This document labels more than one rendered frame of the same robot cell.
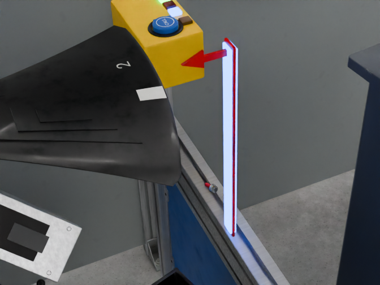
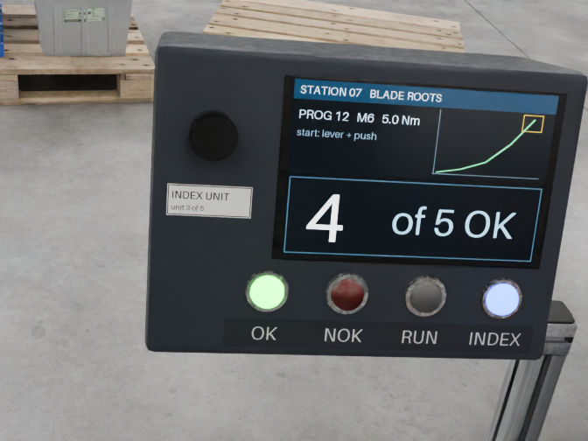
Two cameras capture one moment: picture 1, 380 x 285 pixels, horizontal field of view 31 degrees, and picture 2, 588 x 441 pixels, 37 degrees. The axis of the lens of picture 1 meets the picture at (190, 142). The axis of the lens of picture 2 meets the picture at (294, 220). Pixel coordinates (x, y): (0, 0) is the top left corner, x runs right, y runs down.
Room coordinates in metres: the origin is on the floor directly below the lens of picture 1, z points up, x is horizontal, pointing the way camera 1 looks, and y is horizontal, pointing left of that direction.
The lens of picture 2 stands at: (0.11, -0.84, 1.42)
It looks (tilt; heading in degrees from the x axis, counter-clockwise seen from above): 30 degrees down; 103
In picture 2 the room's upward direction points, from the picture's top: 7 degrees clockwise
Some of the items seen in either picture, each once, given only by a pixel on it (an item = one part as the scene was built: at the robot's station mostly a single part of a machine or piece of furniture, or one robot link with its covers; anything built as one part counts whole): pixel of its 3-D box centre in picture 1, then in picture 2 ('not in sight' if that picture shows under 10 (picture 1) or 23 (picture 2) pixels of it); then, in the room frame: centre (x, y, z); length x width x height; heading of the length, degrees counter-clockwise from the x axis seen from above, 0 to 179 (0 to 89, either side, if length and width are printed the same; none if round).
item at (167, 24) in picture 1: (165, 25); not in sight; (0.91, 0.03, 1.08); 0.04 x 0.04 x 0.02
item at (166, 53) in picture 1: (157, 41); not in sight; (0.96, 0.05, 1.02); 0.16 x 0.10 x 0.11; 22
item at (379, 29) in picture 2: not in sight; (335, 50); (-0.66, 3.06, 0.07); 1.20 x 1.00 x 0.15; 10
